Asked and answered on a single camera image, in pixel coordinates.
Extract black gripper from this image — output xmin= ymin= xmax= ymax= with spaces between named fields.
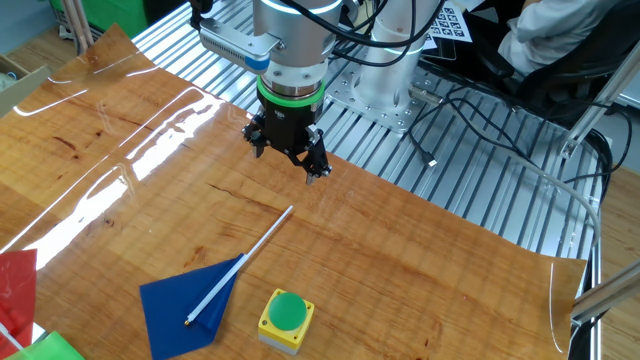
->
xmin=241 ymin=94 xmax=334 ymax=186

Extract blue flag with white stick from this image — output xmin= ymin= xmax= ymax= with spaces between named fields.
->
xmin=138 ymin=204 xmax=295 ymax=360

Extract red flag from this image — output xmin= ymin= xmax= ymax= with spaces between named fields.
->
xmin=0 ymin=248 xmax=39 ymax=359

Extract green flag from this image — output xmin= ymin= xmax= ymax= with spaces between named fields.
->
xmin=4 ymin=330 xmax=86 ymax=360

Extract silver base connector plug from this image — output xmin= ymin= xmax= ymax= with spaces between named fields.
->
xmin=408 ymin=85 xmax=445 ymax=105

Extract glossy wood-grain mat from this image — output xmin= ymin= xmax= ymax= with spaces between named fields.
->
xmin=0 ymin=22 xmax=587 ymax=360

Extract yellow box with green button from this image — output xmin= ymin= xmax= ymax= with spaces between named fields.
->
xmin=257 ymin=288 xmax=316 ymax=357

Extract printed marker sheet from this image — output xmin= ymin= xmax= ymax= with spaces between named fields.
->
xmin=422 ymin=2 xmax=474 ymax=51

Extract black equipment case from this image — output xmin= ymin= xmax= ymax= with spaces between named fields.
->
xmin=419 ymin=9 xmax=516 ymax=87

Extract green board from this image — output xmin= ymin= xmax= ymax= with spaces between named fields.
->
xmin=49 ymin=0 xmax=149 ymax=39

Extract brown rod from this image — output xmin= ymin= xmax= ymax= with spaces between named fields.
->
xmin=60 ymin=0 xmax=89 ymax=55
xmin=72 ymin=0 xmax=96 ymax=49

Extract cardboard box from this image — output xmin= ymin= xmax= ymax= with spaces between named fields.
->
xmin=0 ymin=53 xmax=54 ymax=119

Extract person in white shirt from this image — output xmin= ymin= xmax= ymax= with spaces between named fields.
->
xmin=497 ymin=0 xmax=621 ymax=76

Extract slanted aluminium profile bar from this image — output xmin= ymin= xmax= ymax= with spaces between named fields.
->
xmin=569 ymin=259 xmax=640 ymax=326
xmin=557 ymin=39 xmax=640 ymax=160

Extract black office chair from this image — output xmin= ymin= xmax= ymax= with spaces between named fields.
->
xmin=514 ymin=0 xmax=640 ymax=126

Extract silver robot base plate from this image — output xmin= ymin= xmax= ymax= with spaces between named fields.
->
xmin=322 ymin=64 xmax=426 ymax=135

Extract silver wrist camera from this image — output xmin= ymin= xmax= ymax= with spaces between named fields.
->
xmin=198 ymin=17 xmax=284 ymax=72

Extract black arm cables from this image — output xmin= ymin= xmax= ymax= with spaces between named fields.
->
xmin=279 ymin=0 xmax=446 ymax=69

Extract black USB cable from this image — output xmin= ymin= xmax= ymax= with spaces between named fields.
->
xmin=405 ymin=87 xmax=541 ymax=169

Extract translucent grey hose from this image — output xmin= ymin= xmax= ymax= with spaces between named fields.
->
xmin=474 ymin=149 xmax=602 ymax=251

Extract black cable bundle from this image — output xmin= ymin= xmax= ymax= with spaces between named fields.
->
xmin=567 ymin=127 xmax=616 ymax=360

